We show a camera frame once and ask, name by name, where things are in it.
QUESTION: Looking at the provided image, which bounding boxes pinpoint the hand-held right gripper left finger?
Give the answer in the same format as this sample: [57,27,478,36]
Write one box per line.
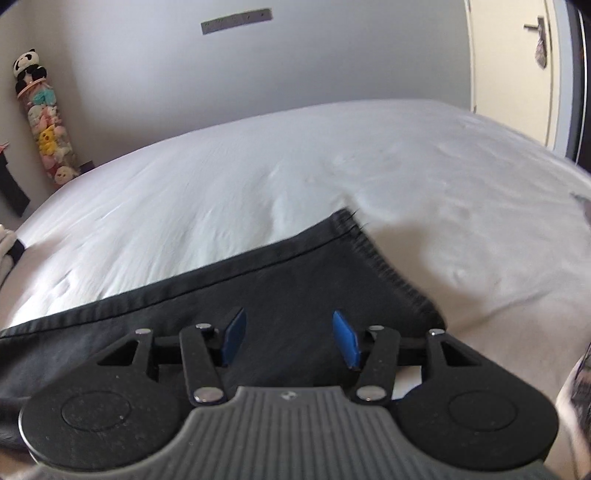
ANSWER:
[95,307,247,407]

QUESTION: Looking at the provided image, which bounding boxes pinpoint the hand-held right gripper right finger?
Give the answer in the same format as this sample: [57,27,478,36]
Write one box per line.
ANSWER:
[332,310,483,407]

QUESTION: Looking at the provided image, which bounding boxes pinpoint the black jeans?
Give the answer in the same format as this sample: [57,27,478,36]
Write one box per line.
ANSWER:
[0,208,446,450]

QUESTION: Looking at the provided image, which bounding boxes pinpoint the pile of cream clothes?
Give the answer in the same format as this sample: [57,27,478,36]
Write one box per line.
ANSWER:
[0,224,27,289]

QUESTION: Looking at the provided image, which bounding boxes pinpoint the bed with white sheet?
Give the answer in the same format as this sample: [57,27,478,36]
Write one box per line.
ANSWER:
[0,99,591,480]

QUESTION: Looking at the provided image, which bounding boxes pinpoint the dark floral garment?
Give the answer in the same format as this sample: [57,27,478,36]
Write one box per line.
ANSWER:
[554,342,591,480]

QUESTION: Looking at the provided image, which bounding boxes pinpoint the black hanging cloth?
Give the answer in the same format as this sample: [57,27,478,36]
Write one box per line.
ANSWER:
[0,152,31,217]

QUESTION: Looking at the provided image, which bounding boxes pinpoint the clear tube of plush toys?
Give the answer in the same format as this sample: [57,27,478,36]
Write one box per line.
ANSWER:
[16,78,80,186]

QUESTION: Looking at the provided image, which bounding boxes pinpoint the cream door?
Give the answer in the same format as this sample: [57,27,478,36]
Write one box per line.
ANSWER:
[464,0,571,153]

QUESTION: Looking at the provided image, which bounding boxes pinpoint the panda plush toy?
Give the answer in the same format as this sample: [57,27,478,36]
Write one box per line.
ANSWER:
[12,48,48,93]

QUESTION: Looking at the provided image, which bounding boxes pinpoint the black sliding wardrobe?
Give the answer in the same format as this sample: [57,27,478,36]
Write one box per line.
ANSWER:
[566,0,591,163]

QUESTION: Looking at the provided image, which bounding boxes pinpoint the long grey wall panel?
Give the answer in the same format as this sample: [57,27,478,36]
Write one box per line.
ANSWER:
[201,8,273,35]

